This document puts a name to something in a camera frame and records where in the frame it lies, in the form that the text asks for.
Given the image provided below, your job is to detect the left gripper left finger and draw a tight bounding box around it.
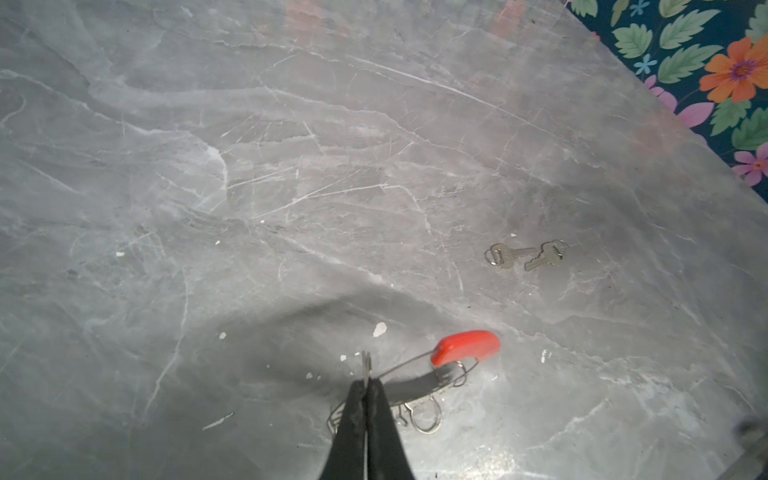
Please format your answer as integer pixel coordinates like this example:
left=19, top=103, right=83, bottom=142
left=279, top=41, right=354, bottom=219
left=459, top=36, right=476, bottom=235
left=319, top=380, right=366, bottom=480

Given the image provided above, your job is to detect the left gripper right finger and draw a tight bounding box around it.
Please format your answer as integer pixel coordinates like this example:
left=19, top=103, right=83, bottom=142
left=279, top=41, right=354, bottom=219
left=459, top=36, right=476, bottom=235
left=365, top=379, right=415, bottom=480

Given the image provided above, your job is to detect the large keyring with red grip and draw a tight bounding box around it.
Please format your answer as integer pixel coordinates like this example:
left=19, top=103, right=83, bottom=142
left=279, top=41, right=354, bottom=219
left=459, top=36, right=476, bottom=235
left=362, top=330, right=501, bottom=435

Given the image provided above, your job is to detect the small silver key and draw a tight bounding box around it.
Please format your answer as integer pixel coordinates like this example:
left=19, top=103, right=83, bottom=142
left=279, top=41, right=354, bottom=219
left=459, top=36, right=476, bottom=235
left=524, top=239, right=569, bottom=272
left=484, top=243, right=538, bottom=269

